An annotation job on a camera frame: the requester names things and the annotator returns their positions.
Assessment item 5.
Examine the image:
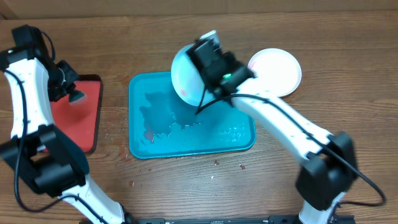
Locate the light blue plate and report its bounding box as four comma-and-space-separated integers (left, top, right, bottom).
171, 44, 205, 106

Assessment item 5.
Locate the dark red water tray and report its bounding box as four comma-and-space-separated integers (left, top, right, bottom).
50, 74, 103, 154

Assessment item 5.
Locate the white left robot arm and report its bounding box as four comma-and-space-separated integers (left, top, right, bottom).
1, 25, 135, 223

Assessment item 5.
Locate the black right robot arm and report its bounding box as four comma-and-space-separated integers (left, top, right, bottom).
172, 37, 358, 223

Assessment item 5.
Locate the blue plastic tray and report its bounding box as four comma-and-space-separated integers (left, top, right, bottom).
128, 72, 256, 159

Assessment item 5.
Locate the white plate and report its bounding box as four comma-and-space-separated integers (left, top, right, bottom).
248, 48, 302, 97

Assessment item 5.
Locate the cardboard back panel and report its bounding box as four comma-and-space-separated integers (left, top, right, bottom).
1, 0, 397, 20

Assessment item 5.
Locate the green and tan sponge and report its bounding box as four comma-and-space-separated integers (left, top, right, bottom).
68, 90, 86, 103

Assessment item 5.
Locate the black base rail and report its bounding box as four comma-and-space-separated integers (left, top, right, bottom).
79, 214, 356, 224

